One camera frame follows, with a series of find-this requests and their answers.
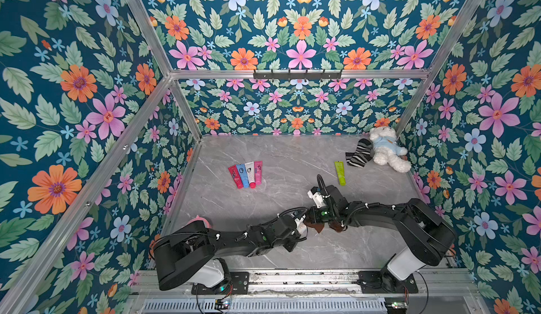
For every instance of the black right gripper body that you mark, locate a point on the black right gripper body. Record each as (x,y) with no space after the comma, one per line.
(328,210)

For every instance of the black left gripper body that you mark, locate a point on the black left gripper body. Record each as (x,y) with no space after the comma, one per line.
(288,242)

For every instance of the brown cloth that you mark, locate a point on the brown cloth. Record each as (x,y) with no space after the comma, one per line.
(320,226)

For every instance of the green Curaprox toothpaste tube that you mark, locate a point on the green Curaprox toothpaste tube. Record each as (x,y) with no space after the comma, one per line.
(340,170)

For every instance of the white tube orange cap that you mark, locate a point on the white tube orange cap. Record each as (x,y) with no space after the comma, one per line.
(301,229)

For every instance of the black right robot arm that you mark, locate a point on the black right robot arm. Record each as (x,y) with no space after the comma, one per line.
(427,236)

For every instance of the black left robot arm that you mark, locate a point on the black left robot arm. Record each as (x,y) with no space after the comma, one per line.
(180,255)

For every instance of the pink Curaprox toothpaste tube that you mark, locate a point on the pink Curaprox toothpaste tube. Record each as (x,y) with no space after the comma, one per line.
(258,165)

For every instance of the white tube red cap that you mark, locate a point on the white tube red cap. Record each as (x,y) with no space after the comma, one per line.
(250,170)

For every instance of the blue toothpaste tube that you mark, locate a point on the blue toothpaste tube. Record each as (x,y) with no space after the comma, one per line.
(243,175)

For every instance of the red Curaprox toothpaste tube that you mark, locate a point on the red Curaprox toothpaste tube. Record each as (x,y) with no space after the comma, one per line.
(233,170)

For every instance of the striped black white sock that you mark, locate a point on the striped black white sock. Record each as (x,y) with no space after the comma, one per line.
(362,155)

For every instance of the white teddy bear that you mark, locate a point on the white teddy bear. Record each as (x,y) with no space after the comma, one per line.
(386,150)

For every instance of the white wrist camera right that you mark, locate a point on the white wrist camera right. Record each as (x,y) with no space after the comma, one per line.
(315,195)

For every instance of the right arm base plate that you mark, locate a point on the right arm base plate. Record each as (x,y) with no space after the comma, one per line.
(378,282)

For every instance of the black hook rail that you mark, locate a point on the black hook rail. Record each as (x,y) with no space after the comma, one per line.
(314,75)

